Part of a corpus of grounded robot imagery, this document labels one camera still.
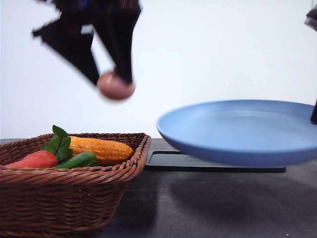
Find brown egg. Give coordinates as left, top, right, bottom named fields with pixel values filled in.
left=97, top=72, right=135, bottom=100

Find blue plate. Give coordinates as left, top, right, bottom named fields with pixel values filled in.
left=157, top=100, right=317, bottom=166

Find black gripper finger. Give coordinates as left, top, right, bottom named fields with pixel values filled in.
left=310, top=98, right=317, bottom=125

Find green carrot leaves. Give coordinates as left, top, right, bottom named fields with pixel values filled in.
left=41, top=125, right=73, bottom=163

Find brown wicker basket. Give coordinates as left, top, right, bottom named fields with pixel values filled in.
left=0, top=133, right=151, bottom=238

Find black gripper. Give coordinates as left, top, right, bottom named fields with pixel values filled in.
left=304, top=4, right=317, bottom=31
left=33, top=0, right=141, bottom=85

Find green toy cucumber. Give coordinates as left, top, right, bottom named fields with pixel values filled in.
left=55, top=152, right=98, bottom=169

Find black tray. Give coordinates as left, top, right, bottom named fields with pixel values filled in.
left=144, top=151, right=287, bottom=173

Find orange toy carrot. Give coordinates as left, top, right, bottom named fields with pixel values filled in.
left=7, top=151, right=57, bottom=168

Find yellow toy corn cob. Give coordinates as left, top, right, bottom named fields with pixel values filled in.
left=70, top=136, right=134, bottom=160

